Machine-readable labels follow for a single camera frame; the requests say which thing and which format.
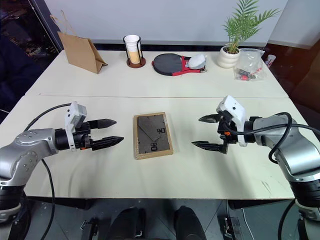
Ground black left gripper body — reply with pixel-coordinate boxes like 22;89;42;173
72;121;93;151

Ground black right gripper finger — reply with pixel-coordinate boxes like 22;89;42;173
198;113;222;124
191;141;228;155

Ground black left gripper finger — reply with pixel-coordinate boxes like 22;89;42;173
90;135;125;152
88;119;118;130

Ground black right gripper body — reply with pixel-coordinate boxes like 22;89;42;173
217;112;238;148

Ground white crumpled cloth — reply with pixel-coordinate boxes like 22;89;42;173
188;54;208;70

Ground white ribbed plant pot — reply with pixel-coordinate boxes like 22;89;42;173
216;45;241;68

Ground clear plastic bag with parts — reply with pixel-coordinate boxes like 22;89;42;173
233;48;266;82

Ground black round paddle case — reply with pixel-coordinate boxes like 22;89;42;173
151;53;208;77

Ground brown paper bag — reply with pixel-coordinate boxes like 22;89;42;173
49;9;109;75

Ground cup stack in black holder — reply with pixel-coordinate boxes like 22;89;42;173
122;35;147;69

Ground stacked paper cups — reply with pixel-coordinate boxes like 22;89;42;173
124;35;141;64

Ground green palm plant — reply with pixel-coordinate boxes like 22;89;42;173
221;0;281;54

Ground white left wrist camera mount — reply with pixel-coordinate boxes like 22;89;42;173
63;101;88;152

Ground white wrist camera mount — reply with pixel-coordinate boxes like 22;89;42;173
63;101;88;152
216;95;248;147

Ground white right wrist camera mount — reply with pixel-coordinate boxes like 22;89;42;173
216;95;248;147

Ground wooden framed dark board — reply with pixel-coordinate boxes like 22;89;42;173
132;111;174;161

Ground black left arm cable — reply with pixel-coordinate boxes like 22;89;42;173
22;103;72;240

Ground black table leg bracket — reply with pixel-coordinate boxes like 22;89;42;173
79;216;100;240
216;215;245;240

